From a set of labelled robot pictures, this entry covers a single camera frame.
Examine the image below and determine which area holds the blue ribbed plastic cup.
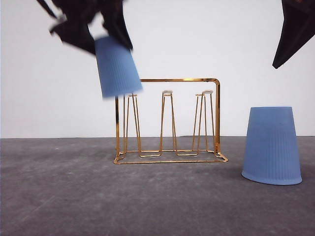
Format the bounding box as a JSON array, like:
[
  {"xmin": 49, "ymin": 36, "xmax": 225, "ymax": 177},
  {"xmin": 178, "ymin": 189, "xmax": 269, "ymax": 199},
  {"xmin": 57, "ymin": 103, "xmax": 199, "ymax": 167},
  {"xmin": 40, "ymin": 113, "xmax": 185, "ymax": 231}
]
[{"xmin": 94, "ymin": 37, "xmax": 143, "ymax": 98}]

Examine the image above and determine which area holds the grey felt table mat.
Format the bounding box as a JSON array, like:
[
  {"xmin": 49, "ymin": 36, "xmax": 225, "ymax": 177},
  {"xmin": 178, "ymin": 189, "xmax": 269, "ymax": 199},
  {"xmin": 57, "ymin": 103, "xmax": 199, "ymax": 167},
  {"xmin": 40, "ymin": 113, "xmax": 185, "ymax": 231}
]
[{"xmin": 0, "ymin": 136, "xmax": 315, "ymax": 236}]

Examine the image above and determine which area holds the gold wire cup rack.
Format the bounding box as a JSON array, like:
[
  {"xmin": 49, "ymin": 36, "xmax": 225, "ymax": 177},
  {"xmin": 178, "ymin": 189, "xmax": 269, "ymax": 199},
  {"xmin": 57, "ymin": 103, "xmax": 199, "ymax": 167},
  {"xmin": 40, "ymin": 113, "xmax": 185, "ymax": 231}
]
[{"xmin": 114, "ymin": 78, "xmax": 228, "ymax": 165}]

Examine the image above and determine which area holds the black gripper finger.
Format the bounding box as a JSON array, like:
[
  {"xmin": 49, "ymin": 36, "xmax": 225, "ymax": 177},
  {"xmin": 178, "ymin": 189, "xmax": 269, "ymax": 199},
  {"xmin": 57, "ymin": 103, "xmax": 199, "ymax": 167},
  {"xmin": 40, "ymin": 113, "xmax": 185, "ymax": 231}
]
[
  {"xmin": 101, "ymin": 0, "xmax": 133, "ymax": 49},
  {"xmin": 50, "ymin": 19, "xmax": 95, "ymax": 55},
  {"xmin": 272, "ymin": 0, "xmax": 315, "ymax": 69}
]

